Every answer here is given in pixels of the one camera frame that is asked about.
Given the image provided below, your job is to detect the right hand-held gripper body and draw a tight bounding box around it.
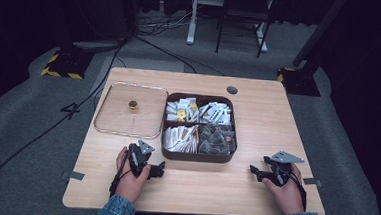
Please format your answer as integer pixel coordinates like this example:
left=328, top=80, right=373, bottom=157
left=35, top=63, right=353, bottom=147
left=261, top=149, right=306, bottom=190

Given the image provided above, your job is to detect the clear lid with gold knob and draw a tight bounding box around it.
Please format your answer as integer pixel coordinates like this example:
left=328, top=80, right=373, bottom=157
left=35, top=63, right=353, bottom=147
left=92, top=80, right=170, bottom=141

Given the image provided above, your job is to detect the pile of white yellow packets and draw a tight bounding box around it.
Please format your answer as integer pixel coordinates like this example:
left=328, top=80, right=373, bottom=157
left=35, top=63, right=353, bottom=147
left=165, top=96, right=200, bottom=124

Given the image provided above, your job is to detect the pile of grey pyramid bags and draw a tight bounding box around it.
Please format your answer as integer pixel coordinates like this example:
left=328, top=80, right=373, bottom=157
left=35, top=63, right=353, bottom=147
left=198, top=122, right=239, bottom=156

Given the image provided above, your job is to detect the white desk leg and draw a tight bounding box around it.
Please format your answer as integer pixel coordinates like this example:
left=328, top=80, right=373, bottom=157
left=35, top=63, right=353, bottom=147
left=185, top=0, right=227, bottom=48
left=252, top=20, right=271, bottom=54

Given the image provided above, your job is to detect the row of white orange sachets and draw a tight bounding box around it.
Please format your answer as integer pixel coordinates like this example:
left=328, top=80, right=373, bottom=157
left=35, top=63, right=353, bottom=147
left=162, top=122, right=200, bottom=154

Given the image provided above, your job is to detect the bundle of white floor cables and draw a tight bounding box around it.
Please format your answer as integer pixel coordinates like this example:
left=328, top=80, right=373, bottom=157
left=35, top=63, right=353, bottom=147
left=138, top=1, right=203, bottom=40

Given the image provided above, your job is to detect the brown four-compartment box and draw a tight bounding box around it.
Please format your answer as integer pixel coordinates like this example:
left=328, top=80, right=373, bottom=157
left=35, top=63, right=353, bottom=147
left=159, top=91, right=241, bottom=165

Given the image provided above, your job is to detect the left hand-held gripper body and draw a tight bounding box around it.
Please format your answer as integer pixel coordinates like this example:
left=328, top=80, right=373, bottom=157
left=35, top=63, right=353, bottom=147
left=126, top=138, right=156, bottom=180

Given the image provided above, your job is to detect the long black floor cable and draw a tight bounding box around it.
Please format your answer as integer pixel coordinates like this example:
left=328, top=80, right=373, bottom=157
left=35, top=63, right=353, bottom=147
left=0, top=25, right=131, bottom=215

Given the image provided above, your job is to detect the hand-held gripper black cable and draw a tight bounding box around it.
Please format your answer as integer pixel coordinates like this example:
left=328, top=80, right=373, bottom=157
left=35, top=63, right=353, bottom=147
left=284, top=169, right=310, bottom=213
left=108, top=148, right=134, bottom=199

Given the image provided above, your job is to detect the person's left hand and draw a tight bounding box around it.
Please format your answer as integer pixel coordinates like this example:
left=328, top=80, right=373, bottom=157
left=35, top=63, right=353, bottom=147
left=113, top=146, right=153, bottom=205

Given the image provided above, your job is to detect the black yellow striped stand base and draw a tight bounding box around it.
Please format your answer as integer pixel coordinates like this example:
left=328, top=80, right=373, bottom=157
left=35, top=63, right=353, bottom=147
left=40, top=42, right=95, bottom=81
left=275, top=66, right=323, bottom=97

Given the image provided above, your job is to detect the black metal chair frame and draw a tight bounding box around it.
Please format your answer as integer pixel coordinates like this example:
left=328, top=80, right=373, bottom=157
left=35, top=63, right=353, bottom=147
left=214, top=0, right=275, bottom=59

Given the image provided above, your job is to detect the grey tape piece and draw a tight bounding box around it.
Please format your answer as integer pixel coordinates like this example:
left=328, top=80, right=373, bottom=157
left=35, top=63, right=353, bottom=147
left=302, top=177, right=323, bottom=188
left=69, top=170, right=86, bottom=182

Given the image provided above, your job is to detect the dark slanted stand post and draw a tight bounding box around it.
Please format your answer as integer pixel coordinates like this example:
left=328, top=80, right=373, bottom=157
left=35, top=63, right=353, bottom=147
left=291, top=0, right=350, bottom=71

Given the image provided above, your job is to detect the right hand-held gripper black cable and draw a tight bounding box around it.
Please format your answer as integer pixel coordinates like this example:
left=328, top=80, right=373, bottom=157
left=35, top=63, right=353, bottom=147
left=284, top=169, right=310, bottom=213

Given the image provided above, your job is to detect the person's right hand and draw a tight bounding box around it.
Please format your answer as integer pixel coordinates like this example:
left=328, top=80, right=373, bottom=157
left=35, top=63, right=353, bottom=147
left=259, top=161, right=308, bottom=215

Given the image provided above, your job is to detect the pile of white striped packets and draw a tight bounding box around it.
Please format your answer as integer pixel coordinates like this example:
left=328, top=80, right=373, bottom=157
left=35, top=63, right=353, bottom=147
left=198, top=100, right=234, bottom=126

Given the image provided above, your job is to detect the left hand-held gripper black cable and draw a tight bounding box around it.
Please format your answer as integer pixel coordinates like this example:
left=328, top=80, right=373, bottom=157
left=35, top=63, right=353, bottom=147
left=108, top=148, right=134, bottom=199

